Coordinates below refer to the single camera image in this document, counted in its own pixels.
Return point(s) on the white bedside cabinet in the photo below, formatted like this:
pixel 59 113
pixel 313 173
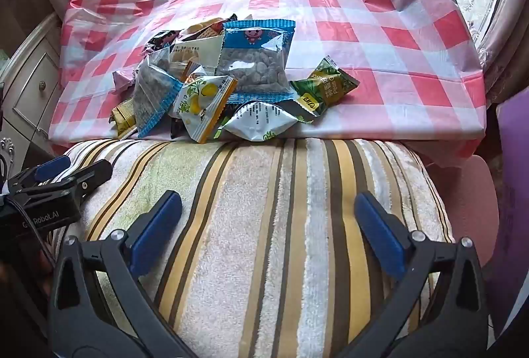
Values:
pixel 33 85

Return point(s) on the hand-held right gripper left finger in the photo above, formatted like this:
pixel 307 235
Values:
pixel 159 230

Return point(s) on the silver snack packet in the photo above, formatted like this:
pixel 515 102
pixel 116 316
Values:
pixel 256 120

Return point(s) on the red white checked tablecloth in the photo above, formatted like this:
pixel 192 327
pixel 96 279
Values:
pixel 330 11

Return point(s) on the gold snack packet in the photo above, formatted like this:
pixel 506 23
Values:
pixel 124 118

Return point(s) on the green pea packet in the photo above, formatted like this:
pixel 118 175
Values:
pixel 326 85

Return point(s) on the black pink snack packet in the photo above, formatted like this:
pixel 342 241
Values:
pixel 163 40

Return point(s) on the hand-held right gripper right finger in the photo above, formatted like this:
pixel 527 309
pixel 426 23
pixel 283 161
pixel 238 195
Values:
pixel 380 234

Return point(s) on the lemon print packet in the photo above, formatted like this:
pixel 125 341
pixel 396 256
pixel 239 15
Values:
pixel 202 102

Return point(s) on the pink stool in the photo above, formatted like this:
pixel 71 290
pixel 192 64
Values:
pixel 467 209

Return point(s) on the blue clear nut packet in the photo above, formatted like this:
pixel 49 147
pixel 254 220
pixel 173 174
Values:
pixel 153 97
pixel 252 68

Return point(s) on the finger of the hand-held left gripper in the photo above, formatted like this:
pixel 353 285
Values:
pixel 93 174
pixel 53 168

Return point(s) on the purple cardboard box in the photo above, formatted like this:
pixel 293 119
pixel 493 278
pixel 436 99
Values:
pixel 514 176

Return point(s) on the striped terry towel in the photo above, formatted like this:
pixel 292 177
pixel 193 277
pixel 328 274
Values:
pixel 268 259

